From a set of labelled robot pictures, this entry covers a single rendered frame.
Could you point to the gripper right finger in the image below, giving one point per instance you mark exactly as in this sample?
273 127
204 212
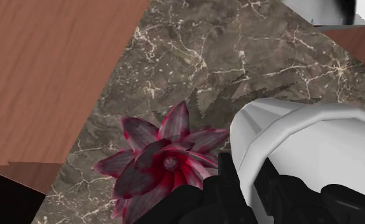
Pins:
297 201

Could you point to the red leafy plant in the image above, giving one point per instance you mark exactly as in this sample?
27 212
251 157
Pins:
157 161

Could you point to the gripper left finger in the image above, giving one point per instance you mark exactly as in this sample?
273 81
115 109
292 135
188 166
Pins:
219 198

